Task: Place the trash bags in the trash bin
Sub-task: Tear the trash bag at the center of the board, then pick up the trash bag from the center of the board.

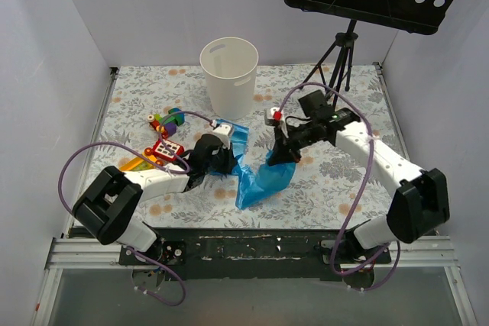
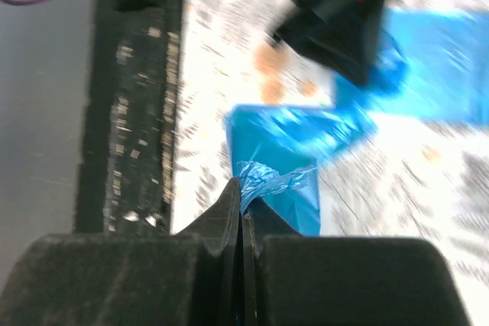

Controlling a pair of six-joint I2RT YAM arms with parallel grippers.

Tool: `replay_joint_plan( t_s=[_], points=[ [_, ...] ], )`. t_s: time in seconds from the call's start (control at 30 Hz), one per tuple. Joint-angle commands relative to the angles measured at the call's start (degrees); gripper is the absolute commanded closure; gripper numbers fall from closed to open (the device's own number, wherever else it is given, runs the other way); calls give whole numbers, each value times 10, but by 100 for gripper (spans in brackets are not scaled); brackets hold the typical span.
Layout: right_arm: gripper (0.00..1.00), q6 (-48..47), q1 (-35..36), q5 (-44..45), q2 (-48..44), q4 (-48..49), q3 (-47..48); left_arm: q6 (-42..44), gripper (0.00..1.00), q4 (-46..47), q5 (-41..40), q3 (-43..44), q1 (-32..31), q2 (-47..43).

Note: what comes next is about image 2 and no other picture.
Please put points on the black scratched base plate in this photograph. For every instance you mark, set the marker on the black scratched base plate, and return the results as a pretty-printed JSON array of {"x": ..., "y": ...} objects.
[{"x": 125, "y": 181}]

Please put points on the blue plastic trash bag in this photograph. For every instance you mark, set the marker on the blue plastic trash bag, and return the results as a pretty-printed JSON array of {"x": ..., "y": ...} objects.
[{"x": 430, "y": 65}]

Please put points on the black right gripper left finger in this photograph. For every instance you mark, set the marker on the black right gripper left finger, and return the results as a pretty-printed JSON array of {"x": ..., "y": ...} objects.
[{"x": 128, "y": 279}]

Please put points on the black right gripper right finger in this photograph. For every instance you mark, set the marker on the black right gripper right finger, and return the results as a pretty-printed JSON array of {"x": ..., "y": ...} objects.
[{"x": 290, "y": 279}]

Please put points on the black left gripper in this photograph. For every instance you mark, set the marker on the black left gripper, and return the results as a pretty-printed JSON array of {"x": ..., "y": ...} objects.
[{"x": 347, "y": 43}]

